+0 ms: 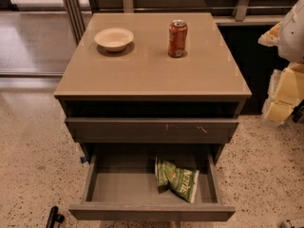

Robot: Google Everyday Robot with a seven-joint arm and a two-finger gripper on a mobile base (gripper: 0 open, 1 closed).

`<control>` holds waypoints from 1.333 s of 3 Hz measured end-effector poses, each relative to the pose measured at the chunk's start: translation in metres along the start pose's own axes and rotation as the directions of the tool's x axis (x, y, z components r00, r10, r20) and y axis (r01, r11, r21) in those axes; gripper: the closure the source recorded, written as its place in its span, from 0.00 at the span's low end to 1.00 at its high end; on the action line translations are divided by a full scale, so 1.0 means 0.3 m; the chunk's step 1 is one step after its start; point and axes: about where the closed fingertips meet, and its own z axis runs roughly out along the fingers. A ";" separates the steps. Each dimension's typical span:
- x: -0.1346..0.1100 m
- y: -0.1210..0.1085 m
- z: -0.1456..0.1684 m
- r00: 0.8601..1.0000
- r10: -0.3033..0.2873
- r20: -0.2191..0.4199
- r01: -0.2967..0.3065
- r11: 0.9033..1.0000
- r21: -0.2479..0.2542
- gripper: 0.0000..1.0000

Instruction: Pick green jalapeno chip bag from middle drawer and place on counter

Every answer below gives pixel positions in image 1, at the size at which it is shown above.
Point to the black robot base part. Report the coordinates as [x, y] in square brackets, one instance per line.
[54, 216]

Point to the grey drawer cabinet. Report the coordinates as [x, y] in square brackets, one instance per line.
[144, 82]

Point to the green jalapeno chip bag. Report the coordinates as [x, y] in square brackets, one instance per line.
[182, 182]

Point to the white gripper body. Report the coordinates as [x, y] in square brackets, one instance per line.
[293, 37]

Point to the open middle drawer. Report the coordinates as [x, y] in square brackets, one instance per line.
[121, 185]

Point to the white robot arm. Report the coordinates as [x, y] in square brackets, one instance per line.
[290, 44]

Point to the dark wheel at right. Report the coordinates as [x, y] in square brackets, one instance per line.
[298, 116]

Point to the orange soda can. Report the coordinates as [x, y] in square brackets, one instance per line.
[177, 38]

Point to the white paper bowl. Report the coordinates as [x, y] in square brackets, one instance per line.
[114, 39]

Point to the closed top drawer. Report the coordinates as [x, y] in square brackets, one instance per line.
[117, 130]

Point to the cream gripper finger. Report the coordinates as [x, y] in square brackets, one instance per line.
[270, 37]

